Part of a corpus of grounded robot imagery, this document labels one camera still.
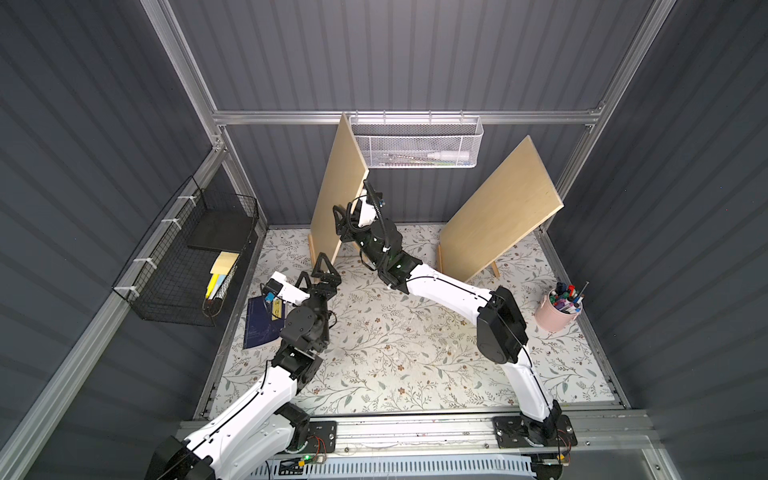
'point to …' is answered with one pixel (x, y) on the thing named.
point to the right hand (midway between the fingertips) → (343, 204)
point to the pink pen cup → (557, 312)
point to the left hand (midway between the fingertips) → (320, 265)
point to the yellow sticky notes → (220, 270)
